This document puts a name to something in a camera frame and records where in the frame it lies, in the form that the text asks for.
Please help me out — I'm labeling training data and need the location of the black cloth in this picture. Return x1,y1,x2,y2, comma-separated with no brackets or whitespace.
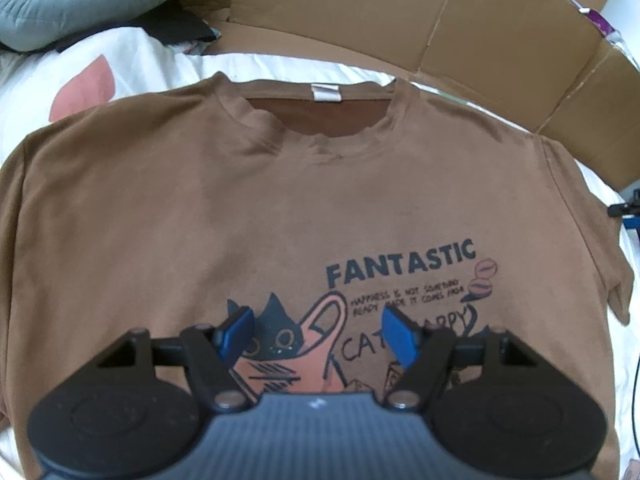
55,0,219,54

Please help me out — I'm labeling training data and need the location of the bear print bed sheet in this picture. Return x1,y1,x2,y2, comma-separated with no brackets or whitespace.
0,25,640,480

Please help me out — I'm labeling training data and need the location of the brown printed t-shirt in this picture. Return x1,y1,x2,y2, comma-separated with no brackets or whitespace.
0,71,636,480

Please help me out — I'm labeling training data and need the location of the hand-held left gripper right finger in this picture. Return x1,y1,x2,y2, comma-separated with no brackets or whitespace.
382,305,566,410

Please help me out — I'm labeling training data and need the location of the purple white refill pack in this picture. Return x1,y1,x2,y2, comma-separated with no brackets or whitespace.
580,7,624,44

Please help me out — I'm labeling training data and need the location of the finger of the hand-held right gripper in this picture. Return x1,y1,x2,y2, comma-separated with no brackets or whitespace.
607,187,640,233

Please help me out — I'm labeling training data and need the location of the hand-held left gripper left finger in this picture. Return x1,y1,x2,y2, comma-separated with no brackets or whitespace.
70,307,256,409

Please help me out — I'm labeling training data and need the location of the flattened cardboard sheet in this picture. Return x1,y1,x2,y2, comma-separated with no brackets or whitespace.
172,0,640,192

